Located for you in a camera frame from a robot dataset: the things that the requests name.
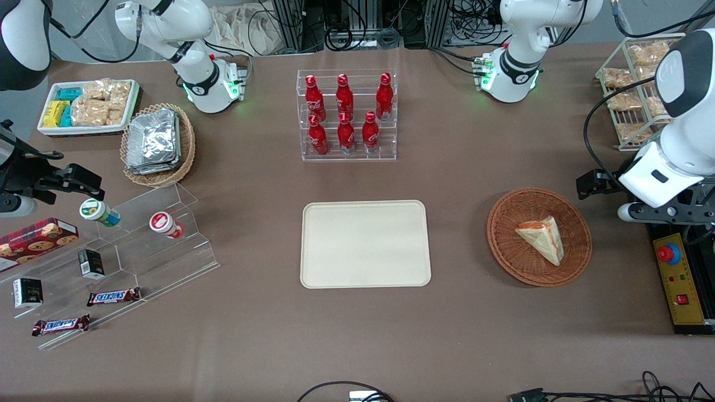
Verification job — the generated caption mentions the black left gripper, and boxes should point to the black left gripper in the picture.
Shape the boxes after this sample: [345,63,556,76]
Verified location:
[576,170,715,209]

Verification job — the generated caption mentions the red cookie box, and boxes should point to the red cookie box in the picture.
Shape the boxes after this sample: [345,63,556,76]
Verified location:
[0,217,79,266]

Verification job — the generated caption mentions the yellow snack pack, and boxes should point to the yellow snack pack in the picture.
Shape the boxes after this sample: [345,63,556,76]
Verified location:
[42,100,70,128]

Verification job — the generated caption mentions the clear acrylic bottle rack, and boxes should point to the clear acrylic bottle rack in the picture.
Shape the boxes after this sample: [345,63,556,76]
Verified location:
[296,69,398,162]

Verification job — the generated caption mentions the black cable with connector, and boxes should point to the black cable with connector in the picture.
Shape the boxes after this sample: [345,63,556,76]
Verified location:
[508,371,715,402]

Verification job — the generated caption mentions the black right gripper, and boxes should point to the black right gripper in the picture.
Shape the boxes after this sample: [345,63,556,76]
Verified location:
[0,120,106,205]

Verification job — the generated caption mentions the green lid yogurt cup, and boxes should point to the green lid yogurt cup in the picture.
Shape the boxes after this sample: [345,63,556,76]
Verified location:
[79,198,121,228]

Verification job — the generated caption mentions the silver foil pack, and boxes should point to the silver foil pack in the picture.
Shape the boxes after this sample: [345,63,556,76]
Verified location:
[126,156,183,176]
[127,109,179,168]

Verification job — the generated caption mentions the triangle sandwich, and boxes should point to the triangle sandwich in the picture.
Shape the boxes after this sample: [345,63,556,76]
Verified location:
[514,216,565,266]

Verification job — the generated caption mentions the beige plastic tray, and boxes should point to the beige plastic tray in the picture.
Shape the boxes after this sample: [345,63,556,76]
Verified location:
[301,200,432,289]

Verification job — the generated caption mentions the brown snickers bar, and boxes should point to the brown snickers bar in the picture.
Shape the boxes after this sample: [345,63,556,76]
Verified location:
[87,287,142,307]
[32,314,91,337]

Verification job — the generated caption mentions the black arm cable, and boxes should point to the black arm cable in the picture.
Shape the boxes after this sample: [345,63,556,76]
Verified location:
[49,0,141,64]
[583,76,657,185]

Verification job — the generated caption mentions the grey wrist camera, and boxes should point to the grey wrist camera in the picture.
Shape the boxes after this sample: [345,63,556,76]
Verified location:
[0,194,37,218]
[617,202,706,224]

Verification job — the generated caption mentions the yellow emergency stop box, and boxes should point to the yellow emergency stop box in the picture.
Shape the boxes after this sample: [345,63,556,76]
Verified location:
[645,222,715,336]

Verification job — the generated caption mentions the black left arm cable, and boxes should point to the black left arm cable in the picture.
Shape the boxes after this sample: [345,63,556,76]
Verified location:
[583,76,657,185]

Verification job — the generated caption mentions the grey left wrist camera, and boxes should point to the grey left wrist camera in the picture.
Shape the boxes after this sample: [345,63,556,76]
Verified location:
[617,202,706,224]

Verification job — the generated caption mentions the beige cloth bag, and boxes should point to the beige cloth bag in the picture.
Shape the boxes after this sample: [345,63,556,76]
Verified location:
[211,4,281,56]

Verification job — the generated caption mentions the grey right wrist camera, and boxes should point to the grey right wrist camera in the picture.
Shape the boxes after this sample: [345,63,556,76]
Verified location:
[0,194,37,218]

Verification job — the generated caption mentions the black looped table cable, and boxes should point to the black looped table cable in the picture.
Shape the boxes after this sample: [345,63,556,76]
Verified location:
[296,381,395,402]

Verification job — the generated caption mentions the white wire rack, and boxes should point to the white wire rack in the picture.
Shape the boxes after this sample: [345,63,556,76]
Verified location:
[595,32,689,152]

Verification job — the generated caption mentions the oval light wicker basket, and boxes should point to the oval light wicker basket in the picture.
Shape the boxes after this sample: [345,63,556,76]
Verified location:
[120,103,196,188]

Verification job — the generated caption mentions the clear acrylic stepped display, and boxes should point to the clear acrylic stepped display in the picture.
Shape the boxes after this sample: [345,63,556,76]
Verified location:
[0,181,220,351]

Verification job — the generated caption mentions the red lid yogurt cup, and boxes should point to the red lid yogurt cup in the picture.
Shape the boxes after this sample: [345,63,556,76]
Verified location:
[149,211,185,240]

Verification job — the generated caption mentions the round brown wicker basket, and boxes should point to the round brown wicker basket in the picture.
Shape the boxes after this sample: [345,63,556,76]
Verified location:
[487,188,593,288]

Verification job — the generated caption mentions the small black carton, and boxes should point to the small black carton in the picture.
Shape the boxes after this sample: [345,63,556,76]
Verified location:
[13,277,44,309]
[78,249,106,280]

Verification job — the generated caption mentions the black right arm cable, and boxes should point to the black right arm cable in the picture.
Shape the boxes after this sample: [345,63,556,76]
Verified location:
[49,0,141,64]

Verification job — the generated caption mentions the red cola bottle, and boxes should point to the red cola bottle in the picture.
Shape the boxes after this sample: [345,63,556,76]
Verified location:
[375,73,394,121]
[308,115,329,156]
[336,74,355,119]
[305,75,327,121]
[362,111,380,154]
[337,112,356,155]

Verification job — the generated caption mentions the white rectangular snack tray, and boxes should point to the white rectangular snack tray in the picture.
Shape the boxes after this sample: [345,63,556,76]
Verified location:
[37,79,140,137]

